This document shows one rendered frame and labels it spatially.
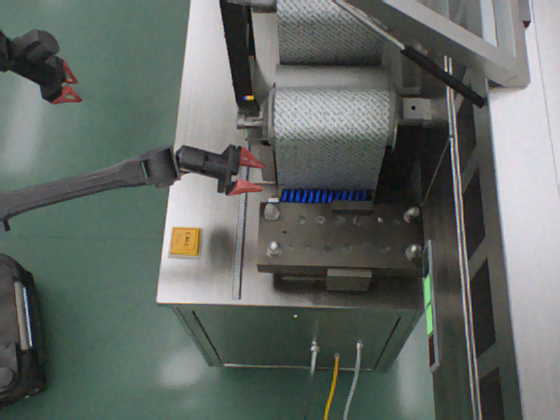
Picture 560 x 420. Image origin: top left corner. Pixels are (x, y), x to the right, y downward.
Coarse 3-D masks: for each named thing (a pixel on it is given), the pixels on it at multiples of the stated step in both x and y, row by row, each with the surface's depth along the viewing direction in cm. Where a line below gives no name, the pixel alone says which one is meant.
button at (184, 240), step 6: (174, 228) 168; (180, 228) 168; (186, 228) 168; (192, 228) 168; (198, 228) 168; (174, 234) 167; (180, 234) 167; (186, 234) 167; (192, 234) 167; (198, 234) 167; (174, 240) 167; (180, 240) 167; (186, 240) 166; (192, 240) 166; (198, 240) 167; (174, 246) 166; (180, 246) 166; (186, 246) 166; (192, 246) 166; (198, 246) 167; (174, 252) 166; (180, 252) 165; (186, 252) 165; (192, 252) 165
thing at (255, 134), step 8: (248, 120) 149; (248, 128) 151; (256, 128) 150; (248, 136) 154; (256, 136) 154; (264, 136) 152; (248, 144) 156; (256, 144) 155; (264, 144) 155; (264, 152) 160; (272, 152) 160; (264, 160) 164; (272, 160) 164; (256, 168) 176; (264, 168) 168; (272, 168) 168; (256, 176) 175; (264, 176) 172; (272, 176) 172; (256, 184) 175; (264, 184) 174; (272, 184) 174
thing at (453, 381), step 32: (544, 0) 129; (544, 32) 125; (544, 64) 123; (448, 96) 121; (448, 128) 119; (448, 160) 118; (448, 192) 117; (448, 224) 117; (448, 256) 116; (448, 288) 116; (448, 320) 115; (448, 352) 115; (448, 384) 115; (448, 416) 114
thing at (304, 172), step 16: (288, 160) 147; (304, 160) 146; (320, 160) 146; (336, 160) 146; (352, 160) 146; (368, 160) 145; (288, 176) 154; (304, 176) 154; (320, 176) 153; (336, 176) 153; (352, 176) 153; (368, 176) 152
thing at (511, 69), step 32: (352, 0) 81; (384, 0) 81; (512, 0) 99; (384, 32) 84; (416, 32) 86; (448, 32) 87; (512, 32) 96; (416, 64) 89; (480, 64) 91; (512, 64) 93; (480, 96) 97
